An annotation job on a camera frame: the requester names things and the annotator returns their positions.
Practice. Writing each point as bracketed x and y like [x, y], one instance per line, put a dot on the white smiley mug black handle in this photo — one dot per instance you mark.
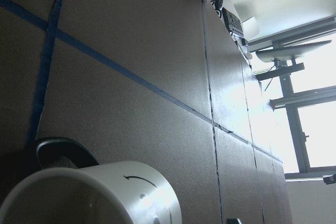
[66, 184]

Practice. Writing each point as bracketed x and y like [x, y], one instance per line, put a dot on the black keyboard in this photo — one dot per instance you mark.
[232, 23]

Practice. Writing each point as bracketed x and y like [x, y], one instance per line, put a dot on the black computer mouse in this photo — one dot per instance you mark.
[218, 4]

